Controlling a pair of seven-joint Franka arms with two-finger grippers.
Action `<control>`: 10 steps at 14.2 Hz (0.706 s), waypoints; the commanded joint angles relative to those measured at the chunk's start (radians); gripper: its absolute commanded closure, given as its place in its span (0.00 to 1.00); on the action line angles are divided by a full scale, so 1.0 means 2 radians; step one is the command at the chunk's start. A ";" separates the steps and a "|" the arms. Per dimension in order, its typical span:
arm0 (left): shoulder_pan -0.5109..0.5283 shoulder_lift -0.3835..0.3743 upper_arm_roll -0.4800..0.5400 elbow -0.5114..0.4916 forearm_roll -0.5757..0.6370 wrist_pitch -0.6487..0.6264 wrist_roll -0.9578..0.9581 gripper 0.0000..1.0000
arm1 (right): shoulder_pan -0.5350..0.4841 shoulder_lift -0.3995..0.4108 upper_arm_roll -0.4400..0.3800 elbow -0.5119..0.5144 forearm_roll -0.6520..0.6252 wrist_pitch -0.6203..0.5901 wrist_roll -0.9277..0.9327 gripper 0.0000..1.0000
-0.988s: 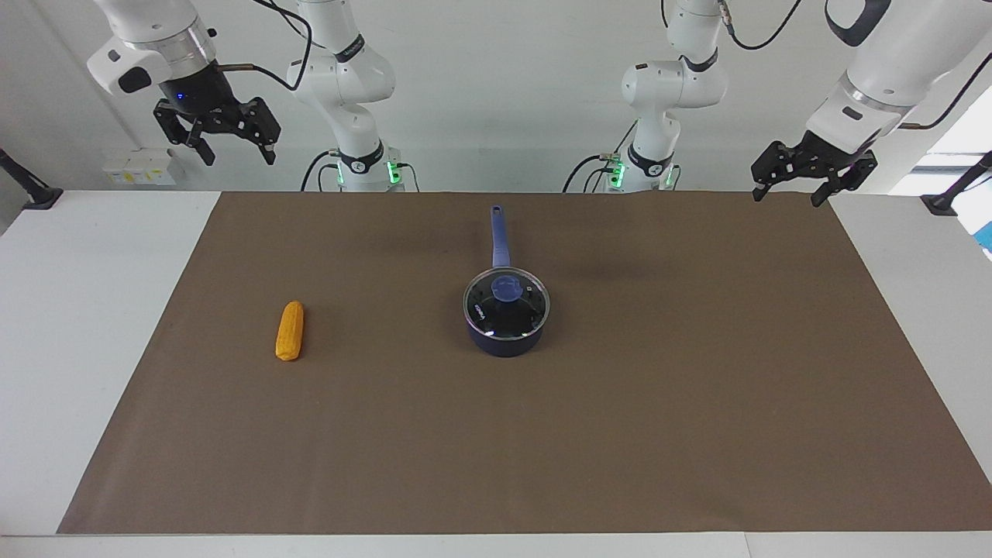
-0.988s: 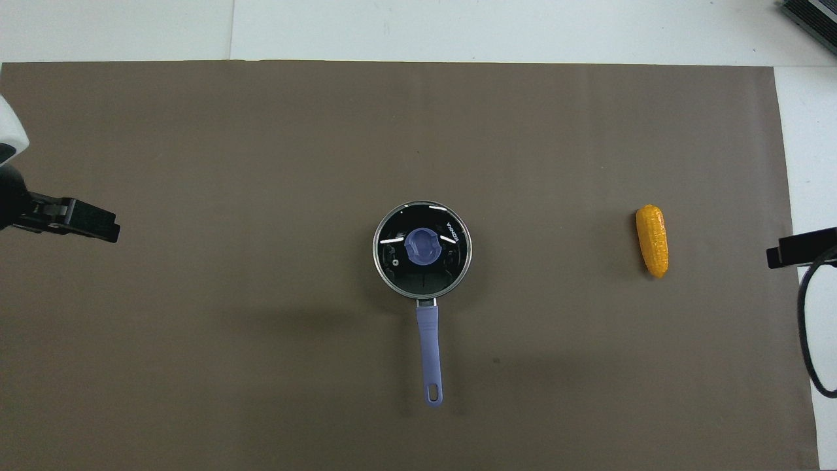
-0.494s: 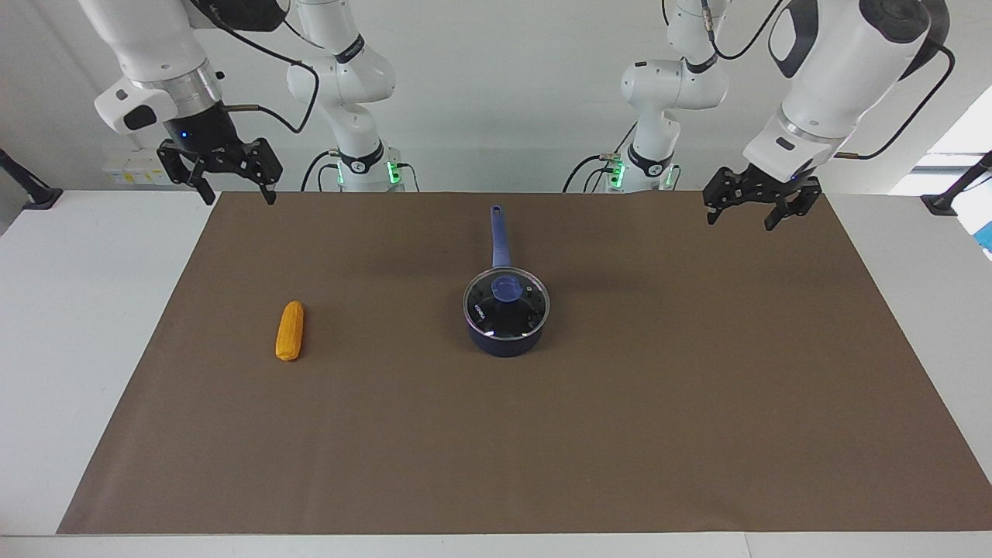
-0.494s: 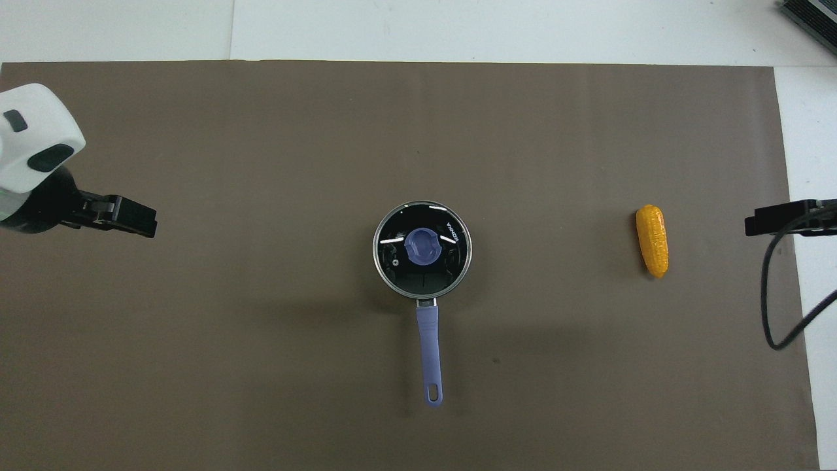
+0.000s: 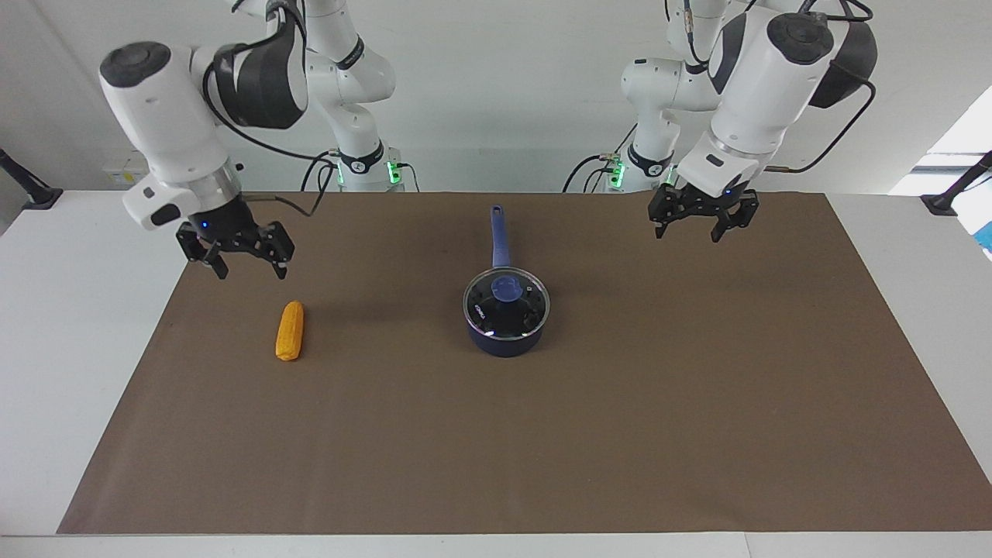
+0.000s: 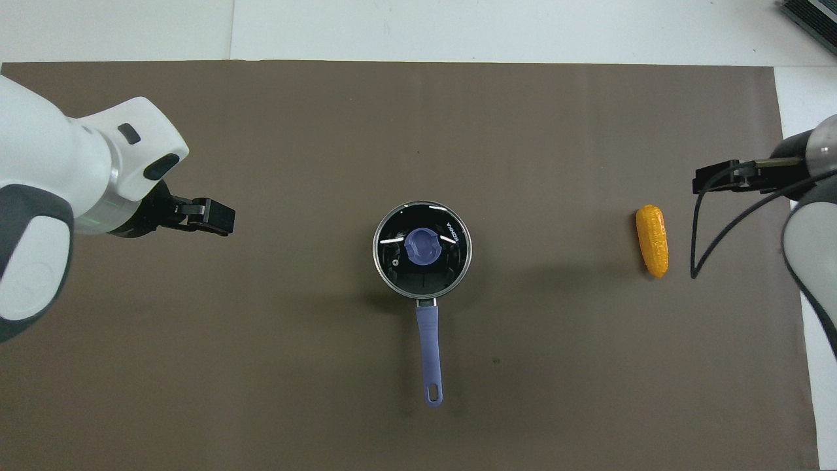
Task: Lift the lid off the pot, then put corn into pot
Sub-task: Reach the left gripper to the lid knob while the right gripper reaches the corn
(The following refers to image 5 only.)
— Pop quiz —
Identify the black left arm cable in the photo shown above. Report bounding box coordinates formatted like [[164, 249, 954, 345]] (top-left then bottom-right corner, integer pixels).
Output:
[[682, 0, 879, 175]]

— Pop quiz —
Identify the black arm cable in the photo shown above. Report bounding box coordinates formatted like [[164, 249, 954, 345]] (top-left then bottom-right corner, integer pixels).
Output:
[[682, 0, 879, 175], [203, 0, 342, 218]]

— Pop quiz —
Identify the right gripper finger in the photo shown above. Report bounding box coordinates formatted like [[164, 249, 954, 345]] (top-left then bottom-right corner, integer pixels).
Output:
[[248, 221, 295, 280], [177, 223, 230, 281]]

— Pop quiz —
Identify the black base cable bundle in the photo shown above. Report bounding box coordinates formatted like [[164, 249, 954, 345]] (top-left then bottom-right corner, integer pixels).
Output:
[[562, 124, 638, 193]]

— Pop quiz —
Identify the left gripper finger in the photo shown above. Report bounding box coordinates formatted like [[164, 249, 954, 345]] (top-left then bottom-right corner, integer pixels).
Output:
[[649, 190, 683, 239], [711, 194, 759, 243]]

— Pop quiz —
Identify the glass lid blue knob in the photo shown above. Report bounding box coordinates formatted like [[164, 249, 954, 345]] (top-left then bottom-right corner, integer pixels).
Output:
[[463, 267, 550, 340]]

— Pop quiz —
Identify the yellow corn cob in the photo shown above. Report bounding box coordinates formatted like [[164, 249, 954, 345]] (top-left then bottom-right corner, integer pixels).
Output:
[[275, 301, 305, 362]]

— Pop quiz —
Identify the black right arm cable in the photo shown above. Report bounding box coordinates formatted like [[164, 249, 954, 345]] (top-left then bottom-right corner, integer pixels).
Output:
[[203, 0, 342, 218]]

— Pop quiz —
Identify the black clamp stand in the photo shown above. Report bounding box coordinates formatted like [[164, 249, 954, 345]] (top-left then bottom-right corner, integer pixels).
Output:
[[0, 147, 64, 210], [921, 151, 992, 216]]

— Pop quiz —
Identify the white wall power outlet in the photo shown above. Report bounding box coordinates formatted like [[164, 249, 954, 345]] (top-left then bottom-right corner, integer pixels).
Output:
[[103, 159, 150, 189]]

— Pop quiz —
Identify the blue pot with handle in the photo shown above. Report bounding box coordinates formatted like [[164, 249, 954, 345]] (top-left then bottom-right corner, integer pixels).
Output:
[[463, 205, 551, 358]]

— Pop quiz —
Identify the brown table mat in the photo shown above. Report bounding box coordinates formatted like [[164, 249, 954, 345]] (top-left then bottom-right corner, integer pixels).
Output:
[[57, 191, 992, 536]]

